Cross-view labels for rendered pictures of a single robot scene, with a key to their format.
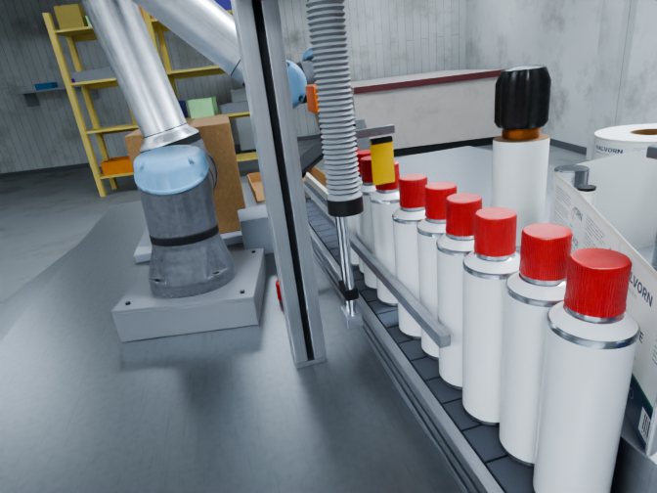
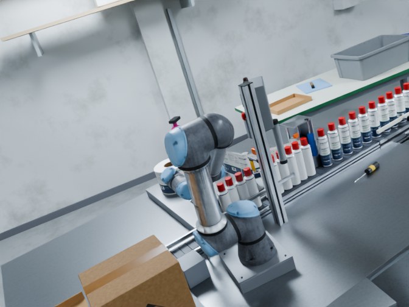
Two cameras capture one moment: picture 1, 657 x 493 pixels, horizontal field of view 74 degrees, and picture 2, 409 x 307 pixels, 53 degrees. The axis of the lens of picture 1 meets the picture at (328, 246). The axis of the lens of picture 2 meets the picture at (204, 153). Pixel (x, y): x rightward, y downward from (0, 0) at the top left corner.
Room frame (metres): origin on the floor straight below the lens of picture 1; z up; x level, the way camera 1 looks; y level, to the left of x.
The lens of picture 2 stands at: (1.07, 1.59, 1.89)
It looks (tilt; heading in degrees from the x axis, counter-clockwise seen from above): 21 degrees down; 259
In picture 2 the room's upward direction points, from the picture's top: 18 degrees counter-clockwise
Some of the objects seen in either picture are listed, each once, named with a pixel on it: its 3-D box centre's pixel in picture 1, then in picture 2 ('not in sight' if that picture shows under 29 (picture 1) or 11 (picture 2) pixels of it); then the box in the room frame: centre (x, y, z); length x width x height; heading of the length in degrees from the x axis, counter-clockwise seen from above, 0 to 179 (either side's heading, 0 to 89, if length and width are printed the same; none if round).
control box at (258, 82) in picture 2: not in sight; (256, 104); (0.48, -0.03, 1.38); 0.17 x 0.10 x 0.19; 67
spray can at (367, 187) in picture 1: (375, 224); (243, 192); (0.63, -0.08, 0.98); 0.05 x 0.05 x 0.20
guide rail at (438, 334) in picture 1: (318, 202); (201, 226); (0.88, 0.01, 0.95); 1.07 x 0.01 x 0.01; 12
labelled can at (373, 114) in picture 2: not in sight; (374, 119); (-0.24, -0.27, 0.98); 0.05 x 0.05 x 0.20
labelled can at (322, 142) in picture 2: not in sight; (324, 147); (0.13, -0.19, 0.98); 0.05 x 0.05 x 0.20
